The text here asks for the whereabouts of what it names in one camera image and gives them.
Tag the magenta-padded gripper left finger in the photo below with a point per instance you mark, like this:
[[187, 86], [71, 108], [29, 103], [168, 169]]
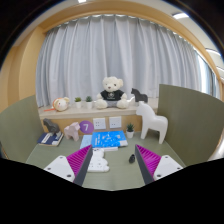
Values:
[[59, 166]]

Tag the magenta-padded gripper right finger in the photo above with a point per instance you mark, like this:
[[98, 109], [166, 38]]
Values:
[[168, 165]]

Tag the dark blue book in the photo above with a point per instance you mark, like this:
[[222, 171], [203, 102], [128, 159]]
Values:
[[46, 139]]

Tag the light blue book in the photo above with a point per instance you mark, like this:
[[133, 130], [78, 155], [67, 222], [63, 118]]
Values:
[[86, 141]]

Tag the pink horse figure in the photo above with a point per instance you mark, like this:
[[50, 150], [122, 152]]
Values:
[[71, 131]]

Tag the grey horse figure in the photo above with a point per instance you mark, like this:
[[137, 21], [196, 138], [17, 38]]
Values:
[[51, 126]]

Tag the large white horse figure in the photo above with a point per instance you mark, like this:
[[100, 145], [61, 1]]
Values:
[[151, 121]]

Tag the purple round number sign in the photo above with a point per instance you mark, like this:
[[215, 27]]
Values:
[[86, 127]]

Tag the green partition panel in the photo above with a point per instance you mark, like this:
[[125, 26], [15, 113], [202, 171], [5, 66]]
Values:
[[18, 130], [193, 123]]

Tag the small potted plant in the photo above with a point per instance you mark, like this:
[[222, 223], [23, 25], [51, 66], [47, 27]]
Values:
[[130, 132], [78, 103], [89, 103]]

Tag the wooden window ledge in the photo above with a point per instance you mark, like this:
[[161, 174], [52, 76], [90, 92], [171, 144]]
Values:
[[83, 112]]

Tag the cream and orange plush toy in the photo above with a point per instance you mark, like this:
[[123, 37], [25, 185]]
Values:
[[61, 104]]

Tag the small dark horse figure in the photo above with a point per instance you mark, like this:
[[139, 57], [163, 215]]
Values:
[[138, 96]]

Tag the cream teddy bear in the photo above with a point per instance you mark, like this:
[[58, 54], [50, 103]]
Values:
[[112, 95]]

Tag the grey curtain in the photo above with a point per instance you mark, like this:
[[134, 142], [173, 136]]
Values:
[[116, 50]]

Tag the ceiling lights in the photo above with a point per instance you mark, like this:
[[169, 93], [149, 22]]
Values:
[[180, 15]]

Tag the white wall socket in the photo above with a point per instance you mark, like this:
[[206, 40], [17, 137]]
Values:
[[115, 122], [99, 123]]

